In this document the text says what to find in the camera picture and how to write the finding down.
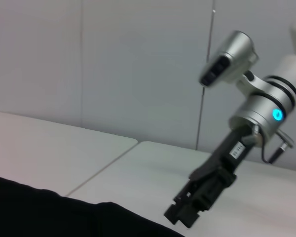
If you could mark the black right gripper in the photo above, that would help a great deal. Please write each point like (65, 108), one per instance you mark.
(229, 153)

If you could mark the black shirt with FREE print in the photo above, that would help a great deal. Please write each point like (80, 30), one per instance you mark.
(51, 212)

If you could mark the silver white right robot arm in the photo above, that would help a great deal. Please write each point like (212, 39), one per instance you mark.
(273, 98)

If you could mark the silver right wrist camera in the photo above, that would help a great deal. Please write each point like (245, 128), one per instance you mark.
(229, 59)

